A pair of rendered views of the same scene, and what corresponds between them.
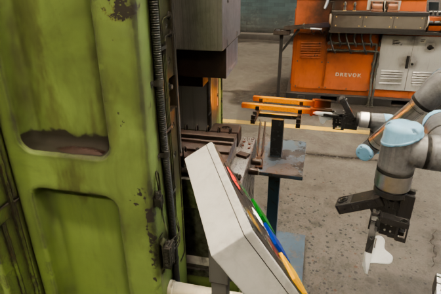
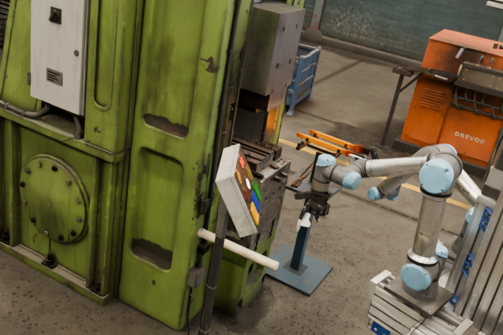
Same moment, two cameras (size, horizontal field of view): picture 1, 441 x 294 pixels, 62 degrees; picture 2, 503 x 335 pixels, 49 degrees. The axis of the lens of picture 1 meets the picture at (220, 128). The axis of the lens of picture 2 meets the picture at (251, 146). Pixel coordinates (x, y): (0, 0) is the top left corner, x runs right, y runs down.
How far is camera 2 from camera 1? 165 cm
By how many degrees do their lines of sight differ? 11
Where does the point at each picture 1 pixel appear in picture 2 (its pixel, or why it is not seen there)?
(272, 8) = (430, 31)
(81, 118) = (177, 114)
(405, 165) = (322, 176)
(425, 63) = not seen: outside the picture
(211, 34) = (261, 84)
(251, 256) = (230, 187)
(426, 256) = not seen: hidden behind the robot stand
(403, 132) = (322, 159)
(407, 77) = not seen: outside the picture
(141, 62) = (214, 94)
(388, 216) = (314, 203)
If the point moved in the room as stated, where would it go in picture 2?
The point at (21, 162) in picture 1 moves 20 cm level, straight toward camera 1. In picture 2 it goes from (139, 129) to (144, 146)
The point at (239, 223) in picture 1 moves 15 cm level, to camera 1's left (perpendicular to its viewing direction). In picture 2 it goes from (230, 173) to (195, 164)
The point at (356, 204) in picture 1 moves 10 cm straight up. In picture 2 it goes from (302, 194) to (307, 174)
